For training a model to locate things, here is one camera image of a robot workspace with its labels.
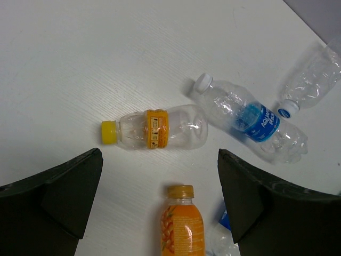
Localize clear crushed plastic bottle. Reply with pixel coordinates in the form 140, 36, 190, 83
278, 36, 340, 118

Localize small bottle blue cap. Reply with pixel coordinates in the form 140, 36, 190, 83
206, 201, 240, 255

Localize clear bottle blue label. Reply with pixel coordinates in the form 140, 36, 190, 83
193, 74, 308, 163

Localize orange juice bottle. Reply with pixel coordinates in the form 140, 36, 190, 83
160, 185, 206, 256

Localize clear bottle yellow cap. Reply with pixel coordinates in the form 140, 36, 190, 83
101, 105, 208, 150

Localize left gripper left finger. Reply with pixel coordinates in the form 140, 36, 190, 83
1, 148, 103, 255

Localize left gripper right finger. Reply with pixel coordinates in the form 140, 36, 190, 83
217, 149, 340, 255

